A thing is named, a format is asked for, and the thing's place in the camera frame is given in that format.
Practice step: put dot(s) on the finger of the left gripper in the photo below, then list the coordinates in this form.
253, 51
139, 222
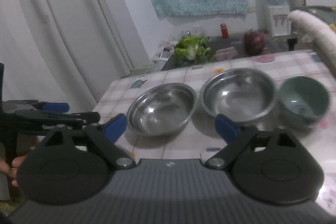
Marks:
55, 107
45, 120

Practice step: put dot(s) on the checkered floral tablecloth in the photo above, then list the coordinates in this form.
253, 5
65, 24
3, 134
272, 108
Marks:
199, 137

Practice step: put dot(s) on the small steel bowl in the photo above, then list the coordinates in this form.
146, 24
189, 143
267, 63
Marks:
163, 110

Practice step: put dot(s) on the large steel bowl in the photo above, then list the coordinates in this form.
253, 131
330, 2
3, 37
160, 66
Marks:
243, 95

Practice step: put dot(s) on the red bottle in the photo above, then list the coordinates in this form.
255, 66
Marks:
224, 31

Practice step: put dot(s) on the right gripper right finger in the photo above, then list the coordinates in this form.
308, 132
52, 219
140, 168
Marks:
269, 166

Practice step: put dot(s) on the green ceramic bowl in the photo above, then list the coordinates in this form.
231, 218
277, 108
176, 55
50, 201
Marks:
303, 102

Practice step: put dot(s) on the green leafy lettuce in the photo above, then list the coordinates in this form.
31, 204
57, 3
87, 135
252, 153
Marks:
193, 48

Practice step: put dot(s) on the white curtain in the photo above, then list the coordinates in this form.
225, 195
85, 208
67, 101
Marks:
67, 50

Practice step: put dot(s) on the person's left hand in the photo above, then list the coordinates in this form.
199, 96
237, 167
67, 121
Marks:
11, 169

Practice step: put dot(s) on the purple cabbage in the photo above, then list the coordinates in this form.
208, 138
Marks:
253, 43

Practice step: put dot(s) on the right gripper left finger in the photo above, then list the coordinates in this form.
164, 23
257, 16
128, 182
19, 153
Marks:
69, 166

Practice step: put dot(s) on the dark green bedspread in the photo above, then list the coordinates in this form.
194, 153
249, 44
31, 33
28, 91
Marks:
324, 13

